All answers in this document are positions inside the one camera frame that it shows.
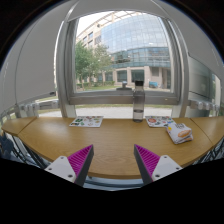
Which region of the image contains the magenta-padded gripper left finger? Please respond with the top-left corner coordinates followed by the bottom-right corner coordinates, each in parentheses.
top-left (44, 144), bottom-right (95, 187)

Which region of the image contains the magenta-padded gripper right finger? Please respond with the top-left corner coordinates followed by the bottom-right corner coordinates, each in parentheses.
top-left (133, 144), bottom-right (183, 186)

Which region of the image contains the sticker sheet with red circle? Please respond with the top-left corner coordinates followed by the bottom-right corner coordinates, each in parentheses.
top-left (144, 115), bottom-right (176, 128)

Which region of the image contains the sticker sheet with green stickers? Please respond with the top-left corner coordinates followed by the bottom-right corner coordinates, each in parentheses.
top-left (68, 115), bottom-right (104, 128)

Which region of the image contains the clear black-capped water bottle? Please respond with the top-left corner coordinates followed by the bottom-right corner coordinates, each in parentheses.
top-left (132, 80), bottom-right (146, 123)

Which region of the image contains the green tree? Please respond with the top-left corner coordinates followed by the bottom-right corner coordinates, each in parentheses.
top-left (74, 41), bottom-right (113, 90)

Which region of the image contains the glass office building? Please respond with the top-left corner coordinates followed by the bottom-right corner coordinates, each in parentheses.
top-left (76, 11), bottom-right (173, 91)

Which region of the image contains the white rail with knobs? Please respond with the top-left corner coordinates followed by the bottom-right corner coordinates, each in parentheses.
top-left (188, 99), bottom-right (221, 113)
top-left (18, 99), bottom-right (61, 113)

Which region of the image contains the white window frame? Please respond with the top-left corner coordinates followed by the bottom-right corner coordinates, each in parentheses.
top-left (54, 8), bottom-right (191, 118)

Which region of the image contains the grey window handle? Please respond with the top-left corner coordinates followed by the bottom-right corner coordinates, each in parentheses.
top-left (116, 80), bottom-right (133, 91)

